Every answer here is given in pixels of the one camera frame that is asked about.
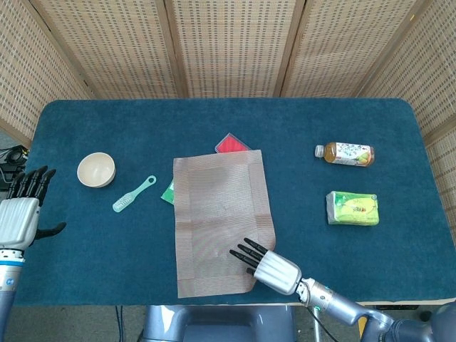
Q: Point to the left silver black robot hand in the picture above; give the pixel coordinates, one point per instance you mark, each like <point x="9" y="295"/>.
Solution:
<point x="18" y="221"/>

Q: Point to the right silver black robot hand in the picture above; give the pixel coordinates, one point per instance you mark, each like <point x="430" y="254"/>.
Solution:
<point x="278" y="272"/>

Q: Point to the brown woven placemat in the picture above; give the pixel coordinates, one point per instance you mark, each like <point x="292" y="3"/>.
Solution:
<point x="217" y="213"/>

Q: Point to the light brown bowl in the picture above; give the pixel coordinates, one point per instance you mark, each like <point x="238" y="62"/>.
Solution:
<point x="96" y="171"/>

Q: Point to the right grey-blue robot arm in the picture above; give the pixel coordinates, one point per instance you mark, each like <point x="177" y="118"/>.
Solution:
<point x="342" y="306"/>

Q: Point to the dark teal cloth-covered table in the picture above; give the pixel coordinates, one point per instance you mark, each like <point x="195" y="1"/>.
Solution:
<point x="107" y="121"/>

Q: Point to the grey-blue robot torso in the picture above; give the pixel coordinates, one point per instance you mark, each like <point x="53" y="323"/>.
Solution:
<point x="213" y="320"/>

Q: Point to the green yellow tissue pack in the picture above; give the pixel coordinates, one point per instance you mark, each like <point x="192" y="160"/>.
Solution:
<point x="352" y="208"/>

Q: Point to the mint green brush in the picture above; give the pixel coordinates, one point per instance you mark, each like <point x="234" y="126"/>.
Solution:
<point x="123" y="203"/>

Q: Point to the green sachet packet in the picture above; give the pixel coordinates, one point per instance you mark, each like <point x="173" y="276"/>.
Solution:
<point x="167" y="194"/>

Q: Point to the red ink pad case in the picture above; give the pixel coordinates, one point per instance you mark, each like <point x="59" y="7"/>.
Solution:
<point x="229" y="144"/>

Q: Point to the tea bottle with label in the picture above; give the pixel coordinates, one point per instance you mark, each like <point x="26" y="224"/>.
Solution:
<point x="347" y="154"/>

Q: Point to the woven bamboo folding screen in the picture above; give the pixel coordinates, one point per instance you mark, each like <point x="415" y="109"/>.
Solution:
<point x="231" y="46"/>

